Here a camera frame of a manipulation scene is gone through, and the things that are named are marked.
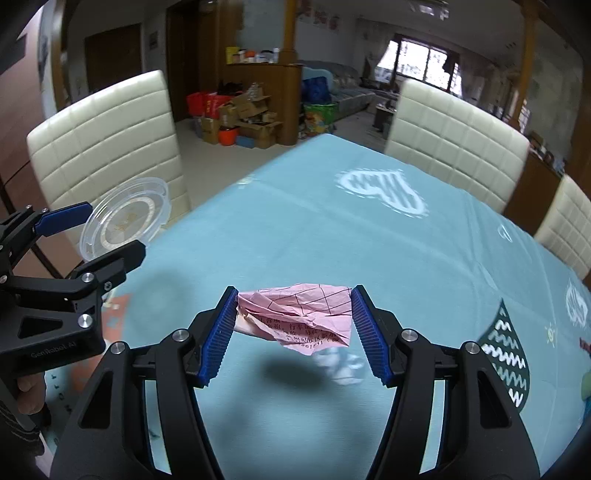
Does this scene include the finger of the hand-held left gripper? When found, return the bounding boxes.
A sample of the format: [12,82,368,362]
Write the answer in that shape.
[68,239,147,302]
[0,202,93,274]

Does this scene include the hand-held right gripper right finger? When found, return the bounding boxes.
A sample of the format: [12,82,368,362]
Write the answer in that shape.
[351,285,541,480]

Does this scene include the wooden sideboard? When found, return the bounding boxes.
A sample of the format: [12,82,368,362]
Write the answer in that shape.
[503,151,567,237]

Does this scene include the grey sofa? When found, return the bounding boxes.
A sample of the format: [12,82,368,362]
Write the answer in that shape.
[300,62,378,124]

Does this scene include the wooden divider cabinet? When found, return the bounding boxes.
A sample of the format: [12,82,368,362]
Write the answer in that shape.
[224,61,304,149]

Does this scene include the cream quilted dining chair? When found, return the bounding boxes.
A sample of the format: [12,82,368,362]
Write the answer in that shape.
[534,174,591,281]
[383,78,531,214]
[26,70,191,251]

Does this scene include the blue printed tablecloth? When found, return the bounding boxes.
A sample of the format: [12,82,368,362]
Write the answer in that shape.
[46,133,591,480]

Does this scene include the person's left forearm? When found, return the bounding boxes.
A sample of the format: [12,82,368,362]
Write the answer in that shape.
[0,401,52,480]

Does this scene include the clear plastic lid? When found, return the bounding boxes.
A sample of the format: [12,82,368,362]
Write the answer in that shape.
[79,176,172,260]

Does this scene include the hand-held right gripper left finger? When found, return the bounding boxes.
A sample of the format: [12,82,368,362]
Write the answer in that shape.
[51,286,238,480]

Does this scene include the red bag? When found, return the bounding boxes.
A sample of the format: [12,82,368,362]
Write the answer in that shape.
[187,91,232,119]

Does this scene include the blue bag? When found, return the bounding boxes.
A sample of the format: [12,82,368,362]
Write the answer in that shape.
[302,76,332,106]

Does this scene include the pink paper slip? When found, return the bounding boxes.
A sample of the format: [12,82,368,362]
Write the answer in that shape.
[234,283,356,357]

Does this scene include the person's left hand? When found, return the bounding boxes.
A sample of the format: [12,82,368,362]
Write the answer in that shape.
[17,370,48,417]

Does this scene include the pile of cardboard boxes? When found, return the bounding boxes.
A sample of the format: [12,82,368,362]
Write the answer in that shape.
[200,82,285,150]

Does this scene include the wooden column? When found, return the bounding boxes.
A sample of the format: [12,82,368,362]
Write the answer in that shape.
[282,0,299,66]
[514,0,539,131]

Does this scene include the barred window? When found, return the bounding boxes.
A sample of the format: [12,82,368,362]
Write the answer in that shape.
[376,36,461,96]

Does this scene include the coffee table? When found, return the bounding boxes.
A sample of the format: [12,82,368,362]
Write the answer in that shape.
[373,102,398,133]

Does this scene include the wall pictures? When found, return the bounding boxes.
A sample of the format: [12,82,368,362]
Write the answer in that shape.
[297,0,343,29]

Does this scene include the dark wooden door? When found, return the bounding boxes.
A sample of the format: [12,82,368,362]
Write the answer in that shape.
[84,23,142,94]

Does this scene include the colourful printed bag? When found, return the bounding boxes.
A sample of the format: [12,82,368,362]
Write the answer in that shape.
[302,102,338,140]

